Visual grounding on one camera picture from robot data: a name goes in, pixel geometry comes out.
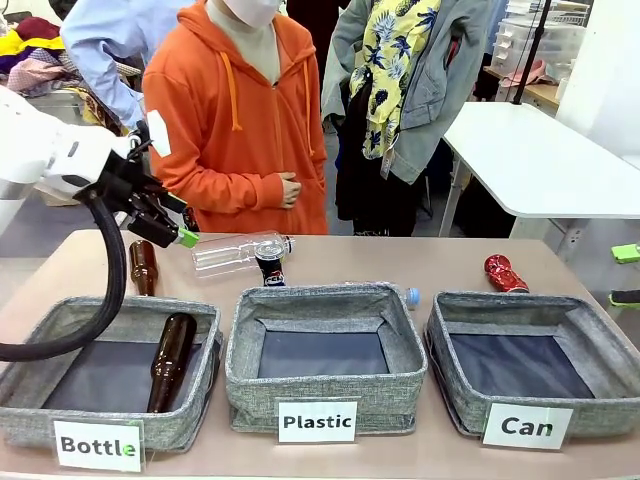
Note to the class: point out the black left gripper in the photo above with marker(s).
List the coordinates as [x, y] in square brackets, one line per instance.
[120, 187]

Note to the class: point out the right gripper green finger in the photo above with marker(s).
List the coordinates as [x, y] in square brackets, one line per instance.
[626, 298]
[627, 252]

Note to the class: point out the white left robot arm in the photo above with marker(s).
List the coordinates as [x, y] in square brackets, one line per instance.
[45, 145]

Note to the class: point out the person's right forearm orange sleeve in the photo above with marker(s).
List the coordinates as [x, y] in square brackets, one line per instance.
[225, 195]

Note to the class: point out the crushed black blue can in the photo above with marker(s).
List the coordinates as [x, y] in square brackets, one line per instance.
[271, 272]

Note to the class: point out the crushed red can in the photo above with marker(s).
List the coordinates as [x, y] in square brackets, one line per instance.
[505, 274]

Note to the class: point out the grey fabric basket can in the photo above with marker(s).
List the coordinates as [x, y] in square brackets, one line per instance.
[600, 420]

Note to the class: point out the white sign reading Can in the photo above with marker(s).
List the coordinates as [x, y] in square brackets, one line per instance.
[527, 426]

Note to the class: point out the grey fabric basket plastic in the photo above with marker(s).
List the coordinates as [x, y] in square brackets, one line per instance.
[250, 395]

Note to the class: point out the grey fabric basket bottle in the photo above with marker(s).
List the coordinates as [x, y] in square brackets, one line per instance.
[30, 420]

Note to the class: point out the person's right hand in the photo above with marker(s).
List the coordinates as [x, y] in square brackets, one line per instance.
[291, 192]

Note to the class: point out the short brown glass bottle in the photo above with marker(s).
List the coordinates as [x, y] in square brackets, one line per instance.
[143, 267]

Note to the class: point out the clear plastic bottle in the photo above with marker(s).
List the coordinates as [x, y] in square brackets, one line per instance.
[225, 255]

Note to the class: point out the person in orange hoodie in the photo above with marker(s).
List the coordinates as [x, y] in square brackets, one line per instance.
[235, 130]

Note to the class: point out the white side table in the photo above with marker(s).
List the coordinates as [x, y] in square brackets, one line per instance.
[540, 160]

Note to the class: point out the long brown glass bottle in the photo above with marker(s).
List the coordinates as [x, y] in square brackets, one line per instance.
[172, 360]

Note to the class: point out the person in light blue shirt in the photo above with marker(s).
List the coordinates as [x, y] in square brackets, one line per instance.
[105, 40]

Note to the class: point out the pink cloth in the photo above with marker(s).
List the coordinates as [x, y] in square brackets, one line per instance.
[525, 75]

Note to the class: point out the pile of colourful clothes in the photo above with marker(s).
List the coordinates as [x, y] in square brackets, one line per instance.
[35, 55]

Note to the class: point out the plastic bottle with blue cap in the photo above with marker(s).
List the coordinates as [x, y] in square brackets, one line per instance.
[411, 296]

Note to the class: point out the white face mask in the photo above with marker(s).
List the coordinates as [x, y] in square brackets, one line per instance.
[247, 10]

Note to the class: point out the black stand pole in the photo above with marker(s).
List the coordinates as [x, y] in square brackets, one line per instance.
[531, 50]

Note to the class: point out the hanging id badge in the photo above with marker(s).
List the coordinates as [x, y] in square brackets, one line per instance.
[387, 164]

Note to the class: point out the clear plastic storage boxes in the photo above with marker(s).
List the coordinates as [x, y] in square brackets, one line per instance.
[540, 42]

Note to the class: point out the white sign reading Bottle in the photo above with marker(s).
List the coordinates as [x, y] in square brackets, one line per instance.
[97, 446]

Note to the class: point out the white sign reading Plastic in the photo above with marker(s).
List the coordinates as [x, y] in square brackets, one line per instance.
[318, 421]

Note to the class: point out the person in denim jacket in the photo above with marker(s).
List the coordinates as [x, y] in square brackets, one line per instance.
[400, 100]

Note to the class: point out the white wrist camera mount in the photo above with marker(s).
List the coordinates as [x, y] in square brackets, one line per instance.
[158, 131]

